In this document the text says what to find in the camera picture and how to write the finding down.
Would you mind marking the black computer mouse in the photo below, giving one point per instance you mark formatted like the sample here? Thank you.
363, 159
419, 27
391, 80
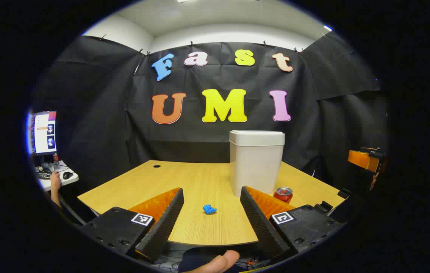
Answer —
68, 175

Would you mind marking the small red bottle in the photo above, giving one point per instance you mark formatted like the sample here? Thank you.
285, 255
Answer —
55, 157

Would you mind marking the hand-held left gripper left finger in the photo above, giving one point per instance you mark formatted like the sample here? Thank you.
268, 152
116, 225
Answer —
165, 223

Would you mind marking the black backdrop cloth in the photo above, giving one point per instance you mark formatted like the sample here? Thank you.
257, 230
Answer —
105, 113

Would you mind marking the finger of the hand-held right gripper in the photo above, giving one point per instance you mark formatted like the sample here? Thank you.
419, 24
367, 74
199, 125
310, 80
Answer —
362, 159

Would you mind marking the white desktop garbage bin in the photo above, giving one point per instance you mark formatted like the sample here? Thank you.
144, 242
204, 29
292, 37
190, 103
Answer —
254, 167

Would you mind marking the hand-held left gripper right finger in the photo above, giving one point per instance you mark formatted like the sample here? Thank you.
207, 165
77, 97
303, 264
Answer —
260, 223

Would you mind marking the white side desk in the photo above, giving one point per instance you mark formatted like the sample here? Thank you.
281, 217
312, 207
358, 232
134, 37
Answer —
67, 183

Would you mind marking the blue paper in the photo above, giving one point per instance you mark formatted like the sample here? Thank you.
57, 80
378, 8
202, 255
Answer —
209, 209

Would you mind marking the red pop can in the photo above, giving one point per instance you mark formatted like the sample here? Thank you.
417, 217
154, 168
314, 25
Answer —
283, 194

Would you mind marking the computer monitor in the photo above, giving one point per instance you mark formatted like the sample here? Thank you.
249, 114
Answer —
44, 132

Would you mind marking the wooden desktop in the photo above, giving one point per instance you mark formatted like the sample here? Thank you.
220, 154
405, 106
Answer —
199, 182

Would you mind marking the black keyboard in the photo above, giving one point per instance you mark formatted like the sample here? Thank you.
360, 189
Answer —
42, 175

